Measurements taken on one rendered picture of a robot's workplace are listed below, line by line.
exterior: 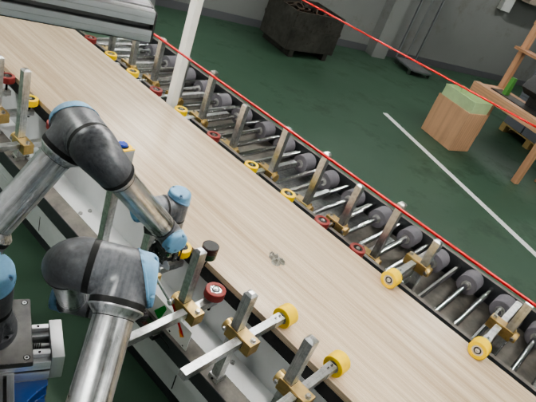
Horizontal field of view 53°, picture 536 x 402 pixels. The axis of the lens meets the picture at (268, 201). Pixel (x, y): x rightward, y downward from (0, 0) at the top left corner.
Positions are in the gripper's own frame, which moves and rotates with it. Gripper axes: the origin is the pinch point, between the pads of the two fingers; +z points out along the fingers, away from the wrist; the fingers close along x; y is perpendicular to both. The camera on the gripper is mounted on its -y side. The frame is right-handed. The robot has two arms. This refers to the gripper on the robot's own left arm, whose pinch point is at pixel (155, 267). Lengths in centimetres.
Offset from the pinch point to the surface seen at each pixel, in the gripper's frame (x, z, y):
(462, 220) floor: 398, 94, -36
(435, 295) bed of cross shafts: 148, 25, 48
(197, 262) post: 7.2, -10.9, 11.9
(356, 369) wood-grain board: 46, 6, 65
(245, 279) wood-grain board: 35.5, 6.3, 12.7
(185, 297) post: 7.3, 6.5, 11.9
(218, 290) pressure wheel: 21.2, 6.1, 13.9
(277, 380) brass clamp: 11, 1, 57
